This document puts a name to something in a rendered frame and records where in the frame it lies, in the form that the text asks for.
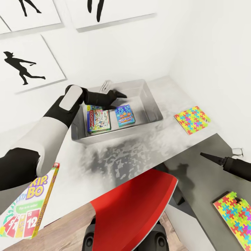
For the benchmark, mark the board game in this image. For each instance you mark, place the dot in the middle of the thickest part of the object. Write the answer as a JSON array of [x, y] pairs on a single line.
[[97, 119], [124, 115], [26, 212]]

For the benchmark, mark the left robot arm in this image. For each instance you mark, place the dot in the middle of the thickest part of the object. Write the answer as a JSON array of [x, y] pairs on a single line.
[[34, 155]]

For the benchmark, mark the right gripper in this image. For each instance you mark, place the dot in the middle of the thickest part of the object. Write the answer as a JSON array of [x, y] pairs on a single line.
[[237, 167]]

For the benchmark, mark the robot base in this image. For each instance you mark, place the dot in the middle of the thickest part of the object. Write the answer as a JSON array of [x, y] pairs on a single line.
[[156, 240]]

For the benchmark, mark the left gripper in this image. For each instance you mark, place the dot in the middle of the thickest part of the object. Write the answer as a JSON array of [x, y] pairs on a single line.
[[105, 100]]

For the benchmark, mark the jigsaw puzzle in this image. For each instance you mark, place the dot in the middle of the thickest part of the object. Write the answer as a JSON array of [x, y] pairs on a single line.
[[237, 216], [192, 120]]

